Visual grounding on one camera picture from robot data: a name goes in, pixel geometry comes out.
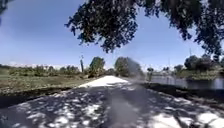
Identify distant row of trees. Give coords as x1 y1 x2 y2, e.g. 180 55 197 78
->
0 63 89 78

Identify round green tree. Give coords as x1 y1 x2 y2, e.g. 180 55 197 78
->
88 56 106 78

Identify trees beyond the water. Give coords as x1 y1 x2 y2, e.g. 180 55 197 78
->
173 54 224 80

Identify pole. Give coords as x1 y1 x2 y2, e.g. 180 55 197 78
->
79 54 85 74

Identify pond water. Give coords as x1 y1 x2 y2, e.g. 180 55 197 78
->
149 74 224 91

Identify broad green tree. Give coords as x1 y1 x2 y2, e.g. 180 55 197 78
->
114 56 144 79

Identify overhanging tree crown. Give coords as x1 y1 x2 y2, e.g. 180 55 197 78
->
64 0 224 58

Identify shaded grass bank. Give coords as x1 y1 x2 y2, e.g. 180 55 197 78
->
139 81 224 111

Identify pale concrete path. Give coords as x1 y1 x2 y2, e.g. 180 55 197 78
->
0 75 224 128

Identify grass field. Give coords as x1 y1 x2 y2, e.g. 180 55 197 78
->
0 68 98 109

